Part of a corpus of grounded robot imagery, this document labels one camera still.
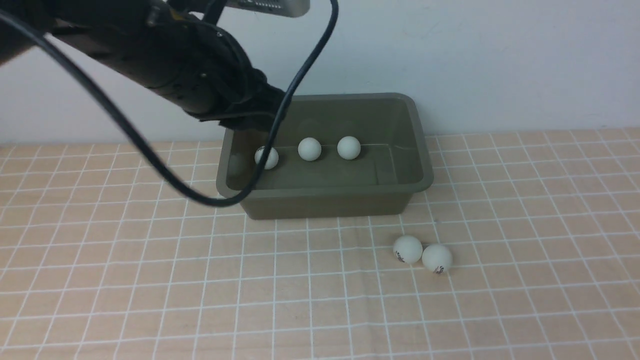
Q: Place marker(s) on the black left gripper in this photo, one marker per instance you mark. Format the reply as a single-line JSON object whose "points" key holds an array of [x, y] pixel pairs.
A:
{"points": [[257, 113]]}

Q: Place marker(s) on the plain white ball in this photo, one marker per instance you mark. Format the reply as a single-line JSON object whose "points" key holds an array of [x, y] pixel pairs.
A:
{"points": [[272, 159]]}

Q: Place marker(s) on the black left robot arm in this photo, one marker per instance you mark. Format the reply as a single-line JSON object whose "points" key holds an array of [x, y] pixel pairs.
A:
{"points": [[195, 65]]}

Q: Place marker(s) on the olive green plastic bin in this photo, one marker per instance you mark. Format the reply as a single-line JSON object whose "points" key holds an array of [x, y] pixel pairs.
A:
{"points": [[393, 165]]}

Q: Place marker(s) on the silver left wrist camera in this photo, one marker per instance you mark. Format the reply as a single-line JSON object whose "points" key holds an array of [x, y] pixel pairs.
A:
{"points": [[283, 8]]}

